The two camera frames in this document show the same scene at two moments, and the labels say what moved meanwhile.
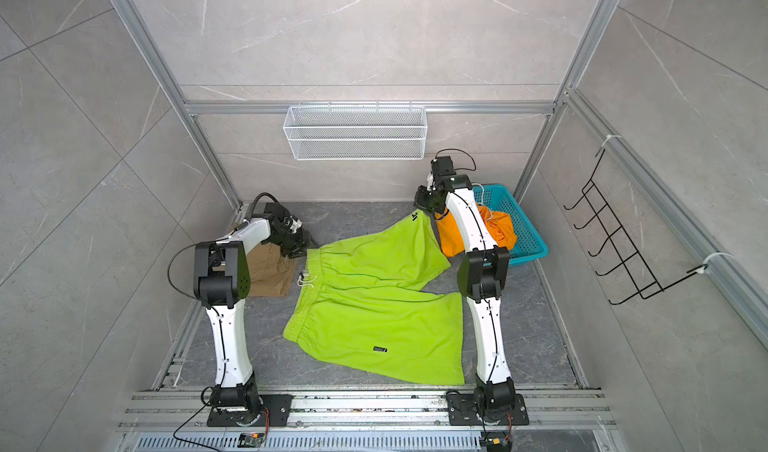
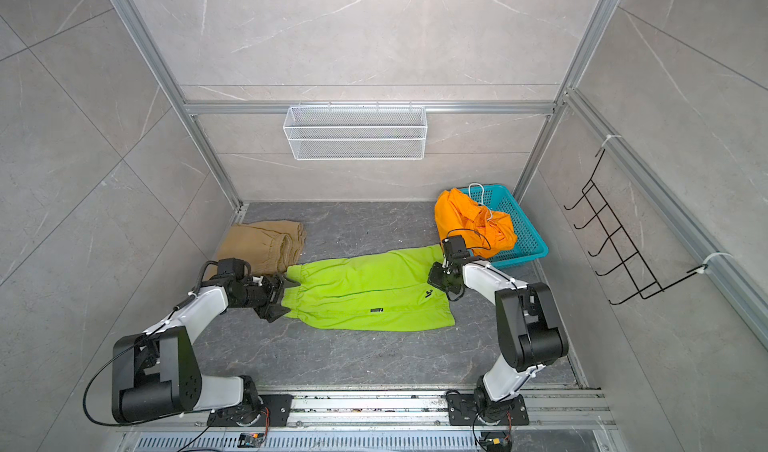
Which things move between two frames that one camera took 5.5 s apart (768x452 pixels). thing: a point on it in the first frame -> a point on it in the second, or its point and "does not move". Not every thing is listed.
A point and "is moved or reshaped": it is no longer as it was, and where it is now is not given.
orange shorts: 498,225 does not move
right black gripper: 420,202 -> 435,280
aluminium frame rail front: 187,411 does not move
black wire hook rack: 630,268 does not move
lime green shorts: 360,304 is moved or reshaped
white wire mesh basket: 356,133 does not move
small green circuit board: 251,440 does not move
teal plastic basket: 529,245 does not move
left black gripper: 304,243 -> 274,292
